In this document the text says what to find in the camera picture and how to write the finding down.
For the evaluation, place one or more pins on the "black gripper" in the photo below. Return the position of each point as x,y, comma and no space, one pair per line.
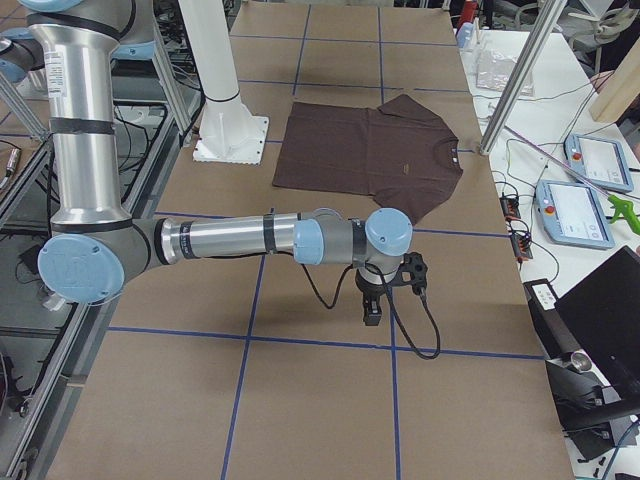
369,290

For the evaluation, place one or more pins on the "brown t-shirt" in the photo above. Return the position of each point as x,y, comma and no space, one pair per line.
401,154

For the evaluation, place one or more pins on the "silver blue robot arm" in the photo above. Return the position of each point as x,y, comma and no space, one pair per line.
96,246

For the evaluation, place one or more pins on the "near blue teach pendant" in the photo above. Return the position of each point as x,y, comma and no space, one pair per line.
571,215

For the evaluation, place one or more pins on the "blue teach pendant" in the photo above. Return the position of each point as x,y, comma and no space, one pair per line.
571,215
600,162

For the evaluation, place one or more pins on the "clear plastic bag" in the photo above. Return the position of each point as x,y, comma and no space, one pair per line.
492,69

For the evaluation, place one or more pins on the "far blue teach pendant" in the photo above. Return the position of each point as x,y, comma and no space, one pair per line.
600,162

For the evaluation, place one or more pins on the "red cylinder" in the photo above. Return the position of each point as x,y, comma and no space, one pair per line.
467,14

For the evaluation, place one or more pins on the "wooden beam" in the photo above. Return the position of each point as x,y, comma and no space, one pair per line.
620,89

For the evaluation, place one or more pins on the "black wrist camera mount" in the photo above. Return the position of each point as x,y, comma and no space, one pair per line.
412,272

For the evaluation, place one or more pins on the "white pedestal column base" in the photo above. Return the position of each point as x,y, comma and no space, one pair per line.
228,132

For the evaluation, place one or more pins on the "aluminium frame post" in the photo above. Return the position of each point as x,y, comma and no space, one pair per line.
532,48

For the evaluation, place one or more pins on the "aluminium side frame rail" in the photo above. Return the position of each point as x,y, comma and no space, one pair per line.
48,344

